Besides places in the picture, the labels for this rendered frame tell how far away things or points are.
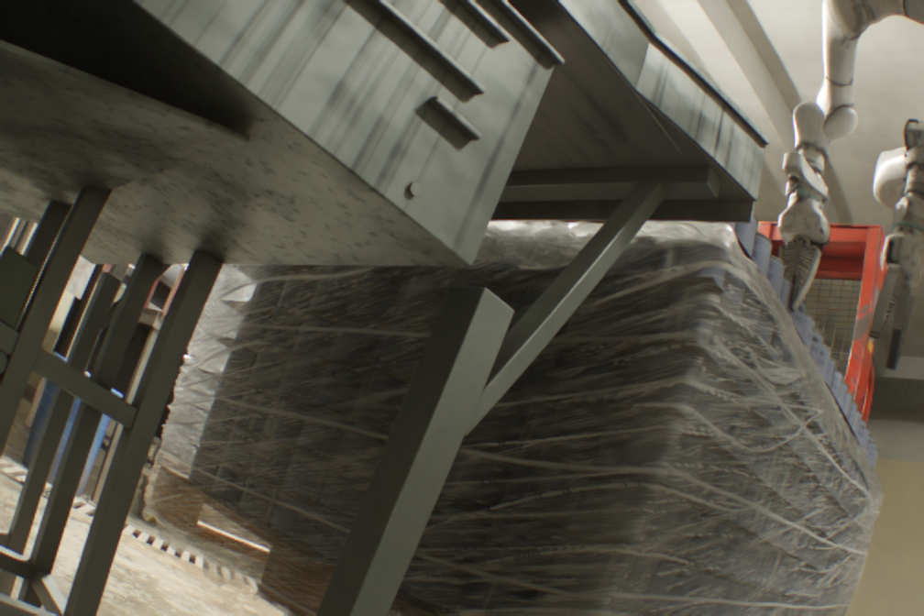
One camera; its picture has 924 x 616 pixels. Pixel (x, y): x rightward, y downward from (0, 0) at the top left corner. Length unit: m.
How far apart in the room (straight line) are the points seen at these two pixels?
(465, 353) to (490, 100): 0.20
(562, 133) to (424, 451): 0.43
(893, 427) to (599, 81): 9.78
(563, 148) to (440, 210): 0.36
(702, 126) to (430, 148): 0.36
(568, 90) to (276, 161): 0.36
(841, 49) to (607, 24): 0.63
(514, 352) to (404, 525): 0.19
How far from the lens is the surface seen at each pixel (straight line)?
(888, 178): 1.47
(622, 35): 0.82
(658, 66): 0.86
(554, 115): 0.91
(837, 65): 1.36
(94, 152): 0.74
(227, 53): 0.53
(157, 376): 0.97
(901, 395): 9.67
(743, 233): 1.09
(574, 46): 0.79
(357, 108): 0.59
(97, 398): 0.94
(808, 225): 1.31
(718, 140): 0.89
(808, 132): 1.40
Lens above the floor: 0.59
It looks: 18 degrees up
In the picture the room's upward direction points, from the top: 22 degrees clockwise
